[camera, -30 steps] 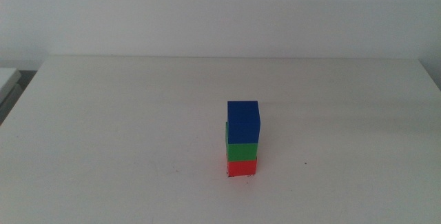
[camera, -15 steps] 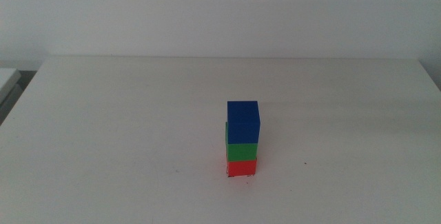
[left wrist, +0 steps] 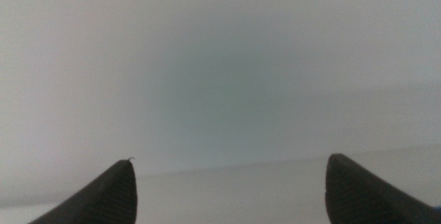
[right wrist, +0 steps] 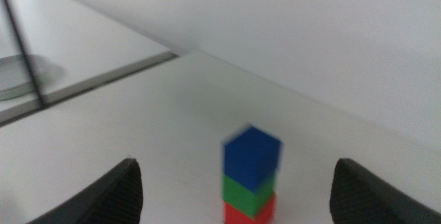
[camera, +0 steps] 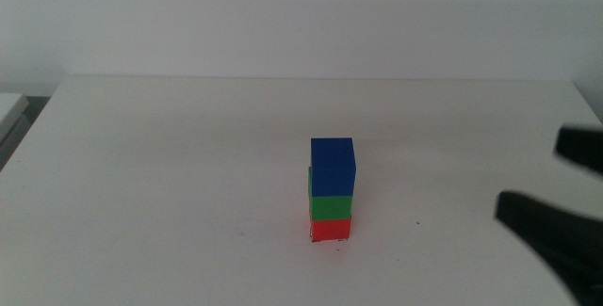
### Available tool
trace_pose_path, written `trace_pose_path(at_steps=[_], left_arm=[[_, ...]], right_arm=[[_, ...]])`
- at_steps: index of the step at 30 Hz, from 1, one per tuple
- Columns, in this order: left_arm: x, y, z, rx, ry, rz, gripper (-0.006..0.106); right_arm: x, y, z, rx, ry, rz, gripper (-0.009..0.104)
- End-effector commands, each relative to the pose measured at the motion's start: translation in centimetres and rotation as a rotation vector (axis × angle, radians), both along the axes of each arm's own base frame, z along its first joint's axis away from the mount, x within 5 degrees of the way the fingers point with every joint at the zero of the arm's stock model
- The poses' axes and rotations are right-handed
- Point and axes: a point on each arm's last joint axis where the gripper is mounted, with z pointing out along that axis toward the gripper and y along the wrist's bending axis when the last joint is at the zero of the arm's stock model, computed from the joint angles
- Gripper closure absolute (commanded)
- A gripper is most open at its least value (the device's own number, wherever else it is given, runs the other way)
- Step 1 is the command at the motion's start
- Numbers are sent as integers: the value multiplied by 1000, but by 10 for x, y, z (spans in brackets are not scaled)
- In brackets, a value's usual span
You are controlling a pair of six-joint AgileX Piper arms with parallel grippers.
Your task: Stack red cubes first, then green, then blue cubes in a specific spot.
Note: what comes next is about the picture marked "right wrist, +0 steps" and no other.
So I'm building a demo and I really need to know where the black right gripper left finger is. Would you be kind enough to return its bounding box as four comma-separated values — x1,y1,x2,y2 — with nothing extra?
28,157,144,224

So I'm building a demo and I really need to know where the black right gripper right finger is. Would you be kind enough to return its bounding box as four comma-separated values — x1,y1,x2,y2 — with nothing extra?
329,158,441,224

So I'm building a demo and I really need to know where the green cube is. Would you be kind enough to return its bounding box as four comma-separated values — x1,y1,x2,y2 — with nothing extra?
221,173,277,218

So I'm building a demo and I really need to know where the blue cube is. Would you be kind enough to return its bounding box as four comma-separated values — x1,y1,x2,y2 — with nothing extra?
221,124,284,194

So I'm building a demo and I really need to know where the red cube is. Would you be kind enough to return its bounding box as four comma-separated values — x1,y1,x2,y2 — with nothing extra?
223,192,277,224

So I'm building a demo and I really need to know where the thin black stand pole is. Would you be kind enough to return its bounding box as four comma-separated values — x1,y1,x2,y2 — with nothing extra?
0,0,49,110

